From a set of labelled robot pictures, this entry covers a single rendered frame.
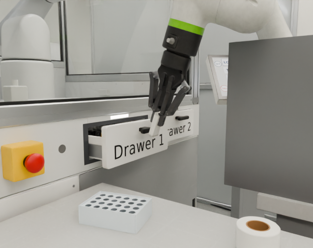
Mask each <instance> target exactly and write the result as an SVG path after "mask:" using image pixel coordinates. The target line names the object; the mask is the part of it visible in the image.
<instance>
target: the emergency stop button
mask: <svg viewBox="0 0 313 248"><path fill-rule="evenodd" d="M44 163H45V160H44V157H43V156H42V155H41V154H37V153H33V154H30V155H29V156H28V157H27V159H26V161H25V168H26V169H27V171H29V172H31V173H37V172H39V171H41V170H42V168H43V167H44Z"/></svg>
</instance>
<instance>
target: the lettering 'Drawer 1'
mask: <svg viewBox="0 0 313 248"><path fill-rule="evenodd" d="M160 136H161V144H160V145H163V144H164V143H162V134H160ZM154 140H155V138H154V139H152V148H153V141H154ZM148 141H149V142H150V140H147V142H148ZM147 142H146V145H145V146H146V149H147V150H149V149H150V148H147V145H151V142H150V144H147ZM131 146H134V147H133V148H131V149H130V154H131V155H132V154H135V145H134V144H132V145H130V147H131ZM140 146H141V149H142V151H143V147H144V142H143V146H142V143H141V142H140ZM116 147H121V155H120V156H119V157H116ZM127 147H129V146H127ZM127 147H125V156H126V148H127ZM137 148H138V152H140V147H138V143H137ZM132 149H134V151H133V153H131V150H132ZM122 152H123V149H122V146H121V145H116V146H114V154H115V159H118V158H120V157H121V156H122Z"/></svg>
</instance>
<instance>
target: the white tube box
mask: <svg viewBox="0 0 313 248"><path fill-rule="evenodd" d="M78 209H79V224H84V225H90V226H95V227H100V228H106V229H111V230H116V231H121V232H127V233H132V234H137V233H138V232H139V230H140V229H141V228H142V227H143V225H144V224H145V223H146V222H147V221H148V219H149V218H150V217H151V216H152V198H148V197H141V196H134V195H127V194H120V193H113V192H105V191H99V192H98V193H96V194H95V195H93V196H92V197H90V198H89V199H88V200H86V201H85V202H83V203H82V204H80V205H79V206H78Z"/></svg>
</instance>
